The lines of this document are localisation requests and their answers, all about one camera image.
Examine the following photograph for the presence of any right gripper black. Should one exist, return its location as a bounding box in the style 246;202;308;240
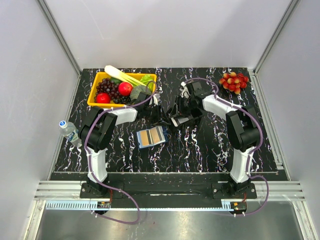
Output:
169;95;196;120

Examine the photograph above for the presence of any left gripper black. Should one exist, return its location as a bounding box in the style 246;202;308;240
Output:
143;103;171;127

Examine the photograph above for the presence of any black card tray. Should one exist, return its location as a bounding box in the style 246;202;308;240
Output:
166;107;204;128

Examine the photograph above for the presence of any gold credit card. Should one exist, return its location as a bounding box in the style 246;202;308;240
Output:
139;130;150;148
149;126;163;145

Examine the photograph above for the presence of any blue card holder wallet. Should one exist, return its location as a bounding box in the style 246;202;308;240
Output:
136;126;168;149

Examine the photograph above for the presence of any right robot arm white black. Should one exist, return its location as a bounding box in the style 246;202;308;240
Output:
168;77;263;198

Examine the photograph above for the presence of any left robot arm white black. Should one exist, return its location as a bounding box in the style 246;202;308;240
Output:
79;91;161;198

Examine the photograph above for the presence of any green cantaloupe melon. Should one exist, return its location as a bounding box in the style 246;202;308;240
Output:
130;85;151;101

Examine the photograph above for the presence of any dark blue grape bunch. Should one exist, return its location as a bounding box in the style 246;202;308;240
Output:
112;95;131;105

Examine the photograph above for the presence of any green lettuce leaf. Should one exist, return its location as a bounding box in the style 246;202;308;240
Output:
140;74;154;91

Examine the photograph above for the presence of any red apple upper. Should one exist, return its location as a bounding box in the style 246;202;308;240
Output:
118;82;133;97

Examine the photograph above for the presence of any red apple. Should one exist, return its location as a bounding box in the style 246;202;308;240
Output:
95;92;111;104
118;82;133;97

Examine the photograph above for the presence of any red lychee bunch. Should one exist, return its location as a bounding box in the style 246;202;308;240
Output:
218;71;249;95

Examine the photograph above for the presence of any green avocado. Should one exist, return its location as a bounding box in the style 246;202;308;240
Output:
110;77;122;84

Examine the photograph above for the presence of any red apple lower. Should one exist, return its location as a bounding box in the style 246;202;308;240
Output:
95;92;111;104

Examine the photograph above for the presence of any purple grape bunch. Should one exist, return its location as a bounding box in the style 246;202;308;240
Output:
95;78;120;100

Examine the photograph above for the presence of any white daikon radish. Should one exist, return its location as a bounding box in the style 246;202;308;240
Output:
104;65;145;87

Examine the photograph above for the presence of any yellow plastic bin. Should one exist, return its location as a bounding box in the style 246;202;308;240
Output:
87;71;157;109

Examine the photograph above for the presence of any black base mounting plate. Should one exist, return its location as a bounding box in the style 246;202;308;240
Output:
80;172;257;209

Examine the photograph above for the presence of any clear water bottle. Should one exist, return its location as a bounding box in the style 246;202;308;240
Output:
59;120;82;148

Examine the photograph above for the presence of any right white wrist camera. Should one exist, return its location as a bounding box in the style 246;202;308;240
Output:
180;82;190;99

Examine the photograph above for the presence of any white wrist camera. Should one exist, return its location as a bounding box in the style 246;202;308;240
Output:
152;93;161;106
180;82;190;99

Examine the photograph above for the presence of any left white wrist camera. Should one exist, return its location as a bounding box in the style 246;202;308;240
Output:
152;93;161;106

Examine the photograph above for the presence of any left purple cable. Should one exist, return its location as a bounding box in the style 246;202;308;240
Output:
83;80;158;225

